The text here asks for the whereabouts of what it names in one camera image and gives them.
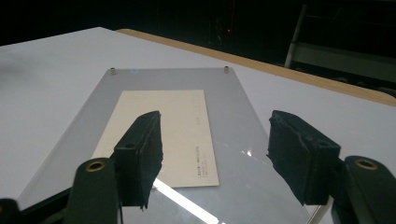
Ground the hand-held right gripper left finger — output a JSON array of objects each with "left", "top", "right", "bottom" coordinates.
[{"left": 113, "top": 110, "right": 164, "bottom": 210}]

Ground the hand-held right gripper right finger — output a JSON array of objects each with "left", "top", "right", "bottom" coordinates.
[{"left": 266, "top": 109, "right": 342, "bottom": 206}]

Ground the postcard with painting print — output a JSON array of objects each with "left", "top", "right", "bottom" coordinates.
[{"left": 91, "top": 90, "right": 220, "bottom": 189}]

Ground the clear acrylic photo frame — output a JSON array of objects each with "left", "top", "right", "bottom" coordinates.
[{"left": 17, "top": 66, "right": 332, "bottom": 224}]

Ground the white metal floor stand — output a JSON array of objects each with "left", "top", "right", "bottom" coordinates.
[{"left": 284, "top": 2, "right": 396, "bottom": 84}]

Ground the white table sheet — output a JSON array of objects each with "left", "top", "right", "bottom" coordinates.
[{"left": 0, "top": 26, "right": 396, "bottom": 224}]

